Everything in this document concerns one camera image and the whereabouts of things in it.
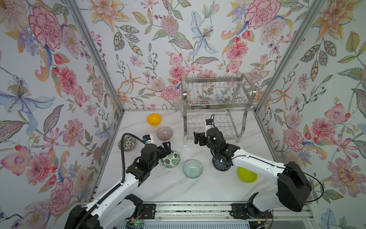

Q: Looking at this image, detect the black white patterned bowl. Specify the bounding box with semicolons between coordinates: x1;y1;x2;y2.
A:
214;163;231;172

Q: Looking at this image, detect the lime green plastic bowl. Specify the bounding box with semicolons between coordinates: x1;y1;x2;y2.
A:
237;167;258;183

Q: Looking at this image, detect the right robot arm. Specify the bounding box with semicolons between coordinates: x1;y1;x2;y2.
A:
194;127;312;212

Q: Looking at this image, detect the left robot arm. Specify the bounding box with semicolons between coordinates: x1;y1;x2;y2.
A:
65;140;172;229

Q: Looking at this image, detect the silver two-tier dish rack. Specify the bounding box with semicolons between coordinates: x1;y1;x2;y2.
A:
182;73;257;144

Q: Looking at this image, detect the purple striped glass bowl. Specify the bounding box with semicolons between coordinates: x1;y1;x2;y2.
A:
156;127;173;141

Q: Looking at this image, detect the green leaf pattern bowl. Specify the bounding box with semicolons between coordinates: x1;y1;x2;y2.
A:
160;151;181;169

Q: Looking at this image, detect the speckled dark patterned bowl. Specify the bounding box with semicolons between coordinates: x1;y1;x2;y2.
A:
118;135;137;152

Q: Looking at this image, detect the pale green glass bowl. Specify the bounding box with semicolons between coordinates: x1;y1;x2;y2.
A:
183;160;203;179

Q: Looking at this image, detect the yellow plastic bowl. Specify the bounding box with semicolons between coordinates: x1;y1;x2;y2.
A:
147;113;162;126

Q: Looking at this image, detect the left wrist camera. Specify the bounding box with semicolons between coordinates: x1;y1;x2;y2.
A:
143;135;154;144

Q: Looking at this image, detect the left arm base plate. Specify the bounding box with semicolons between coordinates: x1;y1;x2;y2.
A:
128;204;156;219

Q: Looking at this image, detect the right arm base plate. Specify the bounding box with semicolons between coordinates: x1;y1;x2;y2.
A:
230;203;273;219

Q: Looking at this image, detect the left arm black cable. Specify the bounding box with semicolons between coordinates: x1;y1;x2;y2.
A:
74;133;146;229

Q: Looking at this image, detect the aluminium mounting rail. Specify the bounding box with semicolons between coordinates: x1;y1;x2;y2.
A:
69;201;315;223

